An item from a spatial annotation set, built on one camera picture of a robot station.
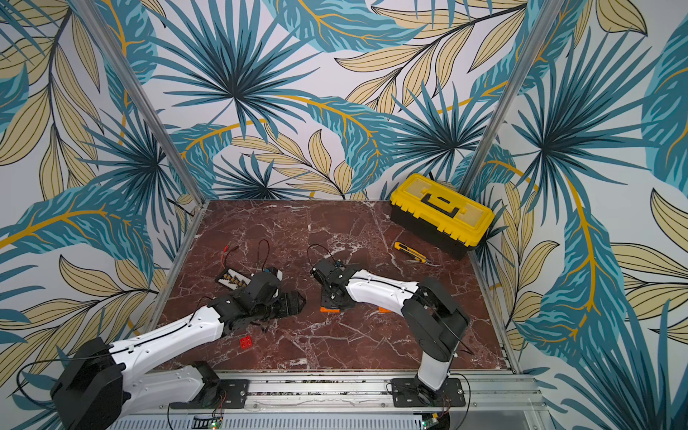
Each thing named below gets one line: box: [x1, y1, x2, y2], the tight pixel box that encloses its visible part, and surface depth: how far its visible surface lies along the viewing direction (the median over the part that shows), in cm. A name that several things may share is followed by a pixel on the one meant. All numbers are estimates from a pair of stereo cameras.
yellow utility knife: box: [393, 241, 429, 265], surface depth 105 cm
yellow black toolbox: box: [389, 172, 495, 260], surface depth 98 cm
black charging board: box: [215, 267, 252, 291], surface depth 96 cm
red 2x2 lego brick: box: [239, 335, 253, 350], surface depth 83 cm
